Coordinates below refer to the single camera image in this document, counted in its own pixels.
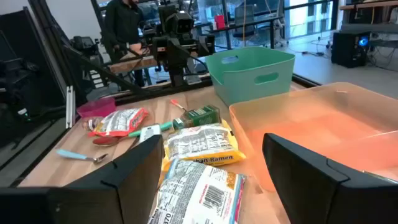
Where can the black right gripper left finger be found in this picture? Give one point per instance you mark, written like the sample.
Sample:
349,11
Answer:
124,186

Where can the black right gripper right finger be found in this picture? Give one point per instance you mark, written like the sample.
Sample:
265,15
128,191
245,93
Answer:
326,193

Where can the white ramen packet blue edge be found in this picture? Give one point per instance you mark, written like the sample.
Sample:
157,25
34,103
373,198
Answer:
192,196

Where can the green spice jar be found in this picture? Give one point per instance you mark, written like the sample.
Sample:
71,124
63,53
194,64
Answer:
199,116

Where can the small glass jar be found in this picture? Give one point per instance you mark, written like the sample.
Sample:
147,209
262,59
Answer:
90,123

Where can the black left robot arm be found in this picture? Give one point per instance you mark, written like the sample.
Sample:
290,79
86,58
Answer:
178,76

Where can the black background robot arm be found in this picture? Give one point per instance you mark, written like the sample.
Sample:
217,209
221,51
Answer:
84,45

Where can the wooden background table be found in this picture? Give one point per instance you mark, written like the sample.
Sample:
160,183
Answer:
130,65

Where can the red background container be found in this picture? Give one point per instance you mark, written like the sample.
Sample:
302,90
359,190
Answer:
219,21

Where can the person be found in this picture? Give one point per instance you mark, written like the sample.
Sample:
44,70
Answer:
122,25

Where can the orange translucent plastic bin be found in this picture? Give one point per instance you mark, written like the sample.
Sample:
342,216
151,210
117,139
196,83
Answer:
311,124

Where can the grey office chair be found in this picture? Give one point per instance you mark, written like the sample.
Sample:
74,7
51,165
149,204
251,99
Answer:
245,21

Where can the green plastic bin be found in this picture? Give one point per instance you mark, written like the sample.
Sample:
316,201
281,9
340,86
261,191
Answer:
248,74

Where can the pink plastic bowl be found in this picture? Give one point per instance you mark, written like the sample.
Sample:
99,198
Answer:
96,107

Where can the white aluminium extrusion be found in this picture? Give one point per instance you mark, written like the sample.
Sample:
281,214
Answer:
70,105

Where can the black computer tower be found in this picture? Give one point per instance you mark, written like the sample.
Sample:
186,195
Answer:
349,49

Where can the black panel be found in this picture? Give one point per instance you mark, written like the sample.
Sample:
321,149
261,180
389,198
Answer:
28,62

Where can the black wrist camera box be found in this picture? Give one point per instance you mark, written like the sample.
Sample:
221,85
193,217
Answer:
178,21

